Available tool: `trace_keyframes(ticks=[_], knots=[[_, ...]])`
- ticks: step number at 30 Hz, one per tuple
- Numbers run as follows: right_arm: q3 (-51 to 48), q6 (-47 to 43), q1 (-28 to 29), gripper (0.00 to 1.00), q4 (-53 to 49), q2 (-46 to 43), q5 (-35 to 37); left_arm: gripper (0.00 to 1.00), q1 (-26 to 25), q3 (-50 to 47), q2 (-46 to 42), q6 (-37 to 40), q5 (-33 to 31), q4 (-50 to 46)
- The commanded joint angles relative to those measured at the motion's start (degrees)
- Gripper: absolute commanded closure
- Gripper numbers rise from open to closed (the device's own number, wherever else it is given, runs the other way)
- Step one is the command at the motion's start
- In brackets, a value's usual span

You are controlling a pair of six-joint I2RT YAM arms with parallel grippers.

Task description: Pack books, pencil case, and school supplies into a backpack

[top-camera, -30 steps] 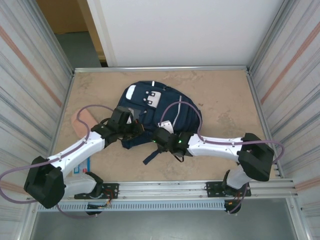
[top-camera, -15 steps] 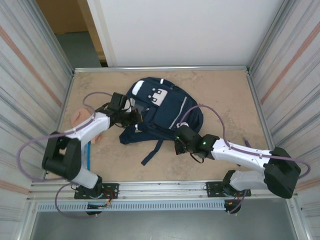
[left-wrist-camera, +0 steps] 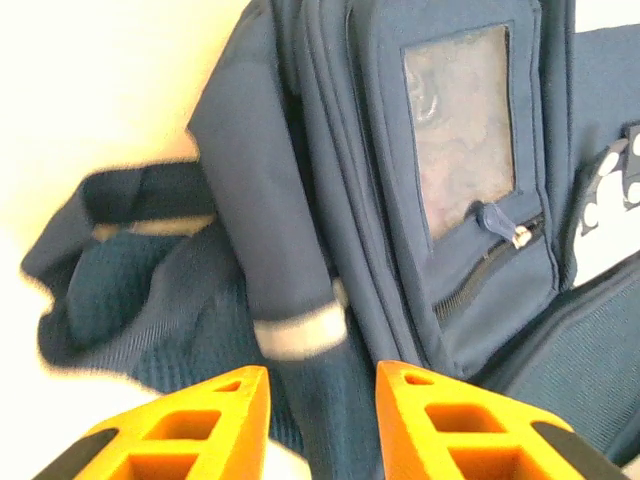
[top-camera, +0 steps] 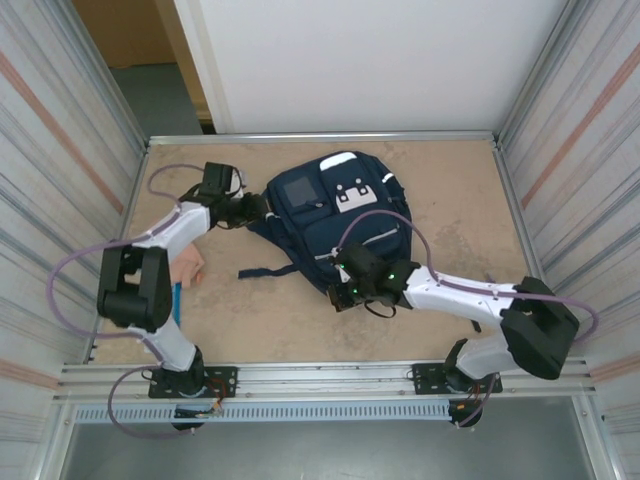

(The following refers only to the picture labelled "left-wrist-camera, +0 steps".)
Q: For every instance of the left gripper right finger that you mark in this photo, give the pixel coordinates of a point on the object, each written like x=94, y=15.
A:
x=450, y=430

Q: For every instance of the navy blue backpack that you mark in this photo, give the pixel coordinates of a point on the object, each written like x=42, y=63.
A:
x=350, y=250

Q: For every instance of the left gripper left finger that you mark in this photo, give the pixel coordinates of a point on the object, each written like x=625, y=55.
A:
x=200, y=430

